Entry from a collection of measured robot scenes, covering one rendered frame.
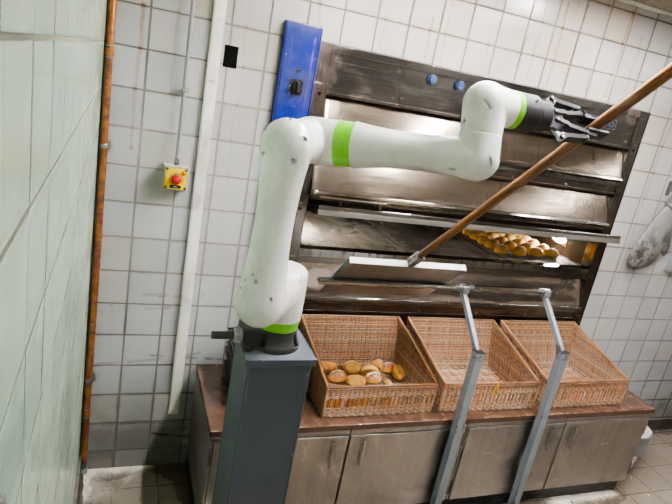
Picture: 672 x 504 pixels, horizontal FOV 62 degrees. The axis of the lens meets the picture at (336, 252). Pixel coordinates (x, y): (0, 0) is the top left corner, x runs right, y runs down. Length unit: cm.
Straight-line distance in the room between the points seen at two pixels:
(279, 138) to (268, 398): 75
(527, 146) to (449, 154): 175
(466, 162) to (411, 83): 138
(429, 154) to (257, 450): 98
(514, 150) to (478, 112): 168
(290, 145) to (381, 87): 142
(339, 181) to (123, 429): 156
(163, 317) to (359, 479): 115
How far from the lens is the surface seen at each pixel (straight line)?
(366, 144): 142
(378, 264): 228
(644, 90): 158
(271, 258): 137
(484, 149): 139
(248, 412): 167
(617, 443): 361
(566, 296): 362
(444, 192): 289
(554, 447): 329
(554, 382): 294
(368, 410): 260
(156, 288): 263
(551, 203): 331
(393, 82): 269
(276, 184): 132
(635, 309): 407
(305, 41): 249
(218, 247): 259
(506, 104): 142
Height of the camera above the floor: 195
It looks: 17 degrees down
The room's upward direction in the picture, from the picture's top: 11 degrees clockwise
